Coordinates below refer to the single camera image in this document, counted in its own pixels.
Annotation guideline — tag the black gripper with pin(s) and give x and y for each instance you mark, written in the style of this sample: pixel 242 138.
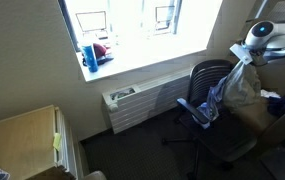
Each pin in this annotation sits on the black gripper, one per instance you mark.
pixel 258 58

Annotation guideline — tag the beige brown clothing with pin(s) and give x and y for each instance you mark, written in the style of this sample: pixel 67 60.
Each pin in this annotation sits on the beige brown clothing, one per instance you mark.
pixel 242 88

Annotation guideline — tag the white crumpled clothing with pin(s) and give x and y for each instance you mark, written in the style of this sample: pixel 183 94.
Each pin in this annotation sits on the white crumpled clothing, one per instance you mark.
pixel 270 94

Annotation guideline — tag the dark blue clothing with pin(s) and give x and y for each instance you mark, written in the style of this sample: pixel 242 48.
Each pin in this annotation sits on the dark blue clothing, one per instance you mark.
pixel 283 103

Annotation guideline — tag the black office chair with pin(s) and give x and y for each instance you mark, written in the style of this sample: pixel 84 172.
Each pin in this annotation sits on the black office chair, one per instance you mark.
pixel 205 78

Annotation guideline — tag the brown leather armchair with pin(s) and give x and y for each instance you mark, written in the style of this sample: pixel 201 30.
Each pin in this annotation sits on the brown leather armchair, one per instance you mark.
pixel 282 78

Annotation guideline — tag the maroon rounded object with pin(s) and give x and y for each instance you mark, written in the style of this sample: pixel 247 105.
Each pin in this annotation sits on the maroon rounded object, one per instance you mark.
pixel 99 50

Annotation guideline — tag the blue drink bottle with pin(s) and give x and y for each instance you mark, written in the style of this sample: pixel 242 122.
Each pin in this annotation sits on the blue drink bottle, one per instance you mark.
pixel 89 58

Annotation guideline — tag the grey rounded object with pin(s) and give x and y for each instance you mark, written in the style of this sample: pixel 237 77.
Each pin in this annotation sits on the grey rounded object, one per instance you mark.
pixel 93 175

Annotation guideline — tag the yellow sticky note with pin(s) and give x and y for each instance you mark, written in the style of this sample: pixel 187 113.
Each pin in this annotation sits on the yellow sticky note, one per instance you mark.
pixel 57 141

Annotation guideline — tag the light wooden cabinet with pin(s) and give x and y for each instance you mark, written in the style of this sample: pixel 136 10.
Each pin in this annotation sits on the light wooden cabinet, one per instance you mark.
pixel 18 143

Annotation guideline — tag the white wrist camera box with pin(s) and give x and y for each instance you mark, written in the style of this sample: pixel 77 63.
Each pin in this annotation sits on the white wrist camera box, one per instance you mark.
pixel 240 53

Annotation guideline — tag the white wall heater unit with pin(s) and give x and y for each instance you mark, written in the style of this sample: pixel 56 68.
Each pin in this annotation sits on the white wall heater unit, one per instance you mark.
pixel 142 103

